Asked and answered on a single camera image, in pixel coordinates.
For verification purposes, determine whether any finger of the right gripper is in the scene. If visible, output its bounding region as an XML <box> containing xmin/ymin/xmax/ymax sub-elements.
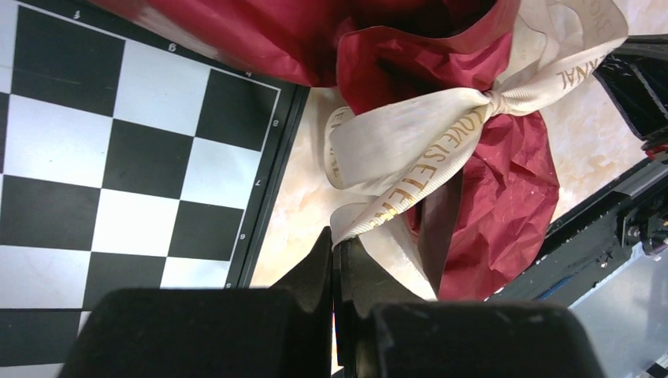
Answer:
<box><xmin>594</xmin><ymin>36</ymin><xmax>667</xmax><ymax>152</ymax></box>

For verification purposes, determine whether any black white chessboard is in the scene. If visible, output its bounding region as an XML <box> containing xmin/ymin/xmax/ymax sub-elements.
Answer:
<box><xmin>1</xmin><ymin>1</ymin><xmax>308</xmax><ymax>377</ymax></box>

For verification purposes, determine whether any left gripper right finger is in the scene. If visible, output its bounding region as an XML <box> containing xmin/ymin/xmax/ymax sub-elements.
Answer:
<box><xmin>333</xmin><ymin>238</ymin><xmax>422</xmax><ymax>377</ymax></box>

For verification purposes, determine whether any cream ribbon with gold lettering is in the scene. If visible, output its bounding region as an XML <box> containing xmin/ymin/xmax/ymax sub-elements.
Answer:
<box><xmin>325</xmin><ymin>1</ymin><xmax>629</xmax><ymax>299</ymax></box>

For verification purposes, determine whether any red paper flower bouquet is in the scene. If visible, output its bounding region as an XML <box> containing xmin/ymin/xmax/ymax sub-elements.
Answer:
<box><xmin>102</xmin><ymin>1</ymin><xmax>559</xmax><ymax>300</ymax></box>

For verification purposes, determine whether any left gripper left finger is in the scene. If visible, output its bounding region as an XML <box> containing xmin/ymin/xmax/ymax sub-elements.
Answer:
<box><xmin>273</xmin><ymin>227</ymin><xmax>333</xmax><ymax>377</ymax></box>

